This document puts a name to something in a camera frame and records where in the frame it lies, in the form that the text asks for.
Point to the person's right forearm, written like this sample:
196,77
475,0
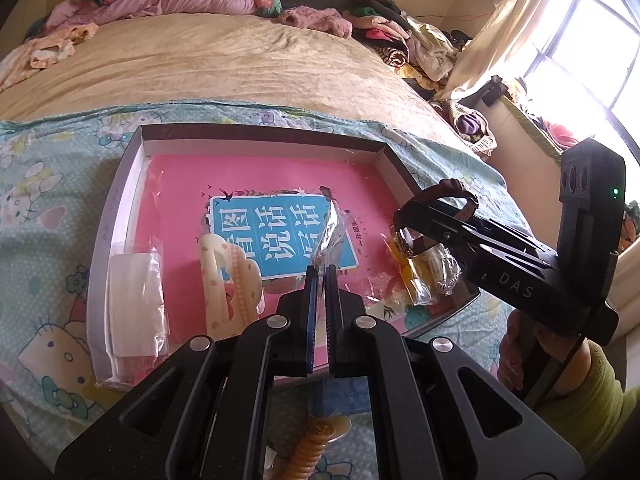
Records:
590,410

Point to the pink patterned garment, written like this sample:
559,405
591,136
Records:
45,50

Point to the green sill cloth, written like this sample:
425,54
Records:
530,120

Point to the pink cloth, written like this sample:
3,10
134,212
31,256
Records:
560,135

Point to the cream curtain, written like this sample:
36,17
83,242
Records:
510,20

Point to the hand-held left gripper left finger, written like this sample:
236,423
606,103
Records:
311,310

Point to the earring card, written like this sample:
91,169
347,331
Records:
135,300

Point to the window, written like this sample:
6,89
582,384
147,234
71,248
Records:
600,35

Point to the pile of clothes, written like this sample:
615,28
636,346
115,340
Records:
420,45

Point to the purple garment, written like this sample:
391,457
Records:
470,125

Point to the cat printed blanket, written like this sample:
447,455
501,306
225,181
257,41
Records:
45,200

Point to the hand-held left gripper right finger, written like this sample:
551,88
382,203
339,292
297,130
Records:
331,320

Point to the beige bedspread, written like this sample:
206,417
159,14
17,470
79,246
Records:
200,60

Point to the cream hair claw clip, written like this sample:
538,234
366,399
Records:
240,270

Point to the yellow clip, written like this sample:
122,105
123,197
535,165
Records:
407,270

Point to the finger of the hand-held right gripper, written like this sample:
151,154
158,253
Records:
515,285
475,235

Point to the pink fuzzy garment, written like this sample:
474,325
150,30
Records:
315,19

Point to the grey cardboard box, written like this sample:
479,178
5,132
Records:
107,210

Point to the person's right hand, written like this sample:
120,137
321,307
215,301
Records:
512,355

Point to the small clear plastic bag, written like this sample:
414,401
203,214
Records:
380,290

